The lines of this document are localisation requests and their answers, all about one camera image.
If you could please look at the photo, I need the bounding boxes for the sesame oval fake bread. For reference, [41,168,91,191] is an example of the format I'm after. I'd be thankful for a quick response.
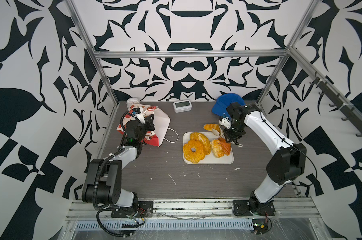
[190,133,211,155]

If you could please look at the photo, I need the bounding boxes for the orange fake croissant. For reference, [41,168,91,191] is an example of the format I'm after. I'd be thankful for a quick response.
[218,137,231,156]

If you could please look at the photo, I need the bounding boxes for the pale split fake bun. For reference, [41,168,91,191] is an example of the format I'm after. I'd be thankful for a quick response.
[210,139,224,158]

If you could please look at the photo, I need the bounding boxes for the wall hook rail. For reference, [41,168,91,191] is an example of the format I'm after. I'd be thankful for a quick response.
[309,71,362,138]

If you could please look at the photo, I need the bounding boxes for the metal white-tipped tongs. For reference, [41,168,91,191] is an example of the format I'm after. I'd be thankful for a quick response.
[211,129,243,148]

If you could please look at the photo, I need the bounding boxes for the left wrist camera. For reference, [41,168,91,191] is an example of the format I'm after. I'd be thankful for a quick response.
[132,107,145,124]

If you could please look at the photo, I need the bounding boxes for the small white round clock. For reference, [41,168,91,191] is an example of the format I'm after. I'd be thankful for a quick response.
[126,98,140,109]

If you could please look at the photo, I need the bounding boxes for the white slotted cable duct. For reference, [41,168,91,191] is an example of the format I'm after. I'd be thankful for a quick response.
[76,219,254,231]

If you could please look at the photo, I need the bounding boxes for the blue baseball cap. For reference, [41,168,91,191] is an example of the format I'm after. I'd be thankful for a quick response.
[211,93,245,118]

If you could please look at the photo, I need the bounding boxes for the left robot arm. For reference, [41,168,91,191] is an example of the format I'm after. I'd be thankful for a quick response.
[82,115,155,210]

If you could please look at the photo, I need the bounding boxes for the yellow fake bread roll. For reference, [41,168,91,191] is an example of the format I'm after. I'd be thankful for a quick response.
[183,140,205,164]

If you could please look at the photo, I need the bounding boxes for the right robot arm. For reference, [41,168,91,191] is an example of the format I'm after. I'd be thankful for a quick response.
[220,102,307,214]

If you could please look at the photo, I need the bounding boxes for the white digital clock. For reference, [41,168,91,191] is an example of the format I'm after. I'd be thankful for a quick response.
[173,100,192,113]

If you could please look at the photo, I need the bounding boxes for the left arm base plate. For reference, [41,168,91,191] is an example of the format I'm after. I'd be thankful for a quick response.
[111,201,154,218]

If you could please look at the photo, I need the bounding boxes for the green circuit board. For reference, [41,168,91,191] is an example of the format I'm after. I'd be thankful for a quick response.
[252,222,272,236]

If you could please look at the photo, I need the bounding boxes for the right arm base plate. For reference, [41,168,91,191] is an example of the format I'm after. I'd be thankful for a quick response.
[233,199,275,217]

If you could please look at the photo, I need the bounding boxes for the striped yellow fake croissant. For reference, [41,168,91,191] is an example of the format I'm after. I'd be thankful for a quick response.
[203,124,221,134]

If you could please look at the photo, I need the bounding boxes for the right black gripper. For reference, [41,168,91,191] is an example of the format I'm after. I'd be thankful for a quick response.
[222,121,246,142]

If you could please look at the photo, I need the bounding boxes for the white plastic tray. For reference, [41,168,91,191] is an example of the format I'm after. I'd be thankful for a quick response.
[183,132,234,165]

